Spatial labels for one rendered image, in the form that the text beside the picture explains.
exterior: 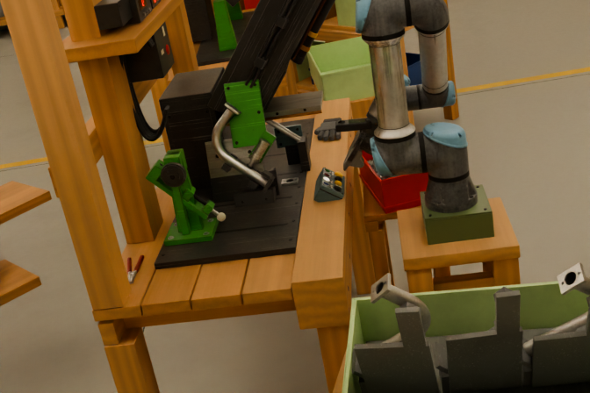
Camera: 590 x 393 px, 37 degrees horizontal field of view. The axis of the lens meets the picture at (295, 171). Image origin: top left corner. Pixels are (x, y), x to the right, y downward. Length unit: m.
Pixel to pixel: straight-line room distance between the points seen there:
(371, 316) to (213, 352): 1.77
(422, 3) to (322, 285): 0.78
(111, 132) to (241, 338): 1.47
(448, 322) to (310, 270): 0.45
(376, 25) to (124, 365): 1.17
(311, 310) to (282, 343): 1.39
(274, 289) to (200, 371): 1.39
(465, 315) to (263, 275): 0.61
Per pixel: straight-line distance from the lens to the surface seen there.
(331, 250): 2.45
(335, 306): 2.36
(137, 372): 2.57
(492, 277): 2.53
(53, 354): 4.13
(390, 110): 2.40
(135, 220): 2.76
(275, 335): 3.81
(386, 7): 2.31
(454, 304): 2.09
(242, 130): 2.83
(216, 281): 2.46
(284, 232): 2.60
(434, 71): 2.52
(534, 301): 2.10
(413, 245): 2.52
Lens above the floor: 2.04
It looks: 22 degrees down
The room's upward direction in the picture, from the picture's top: 10 degrees counter-clockwise
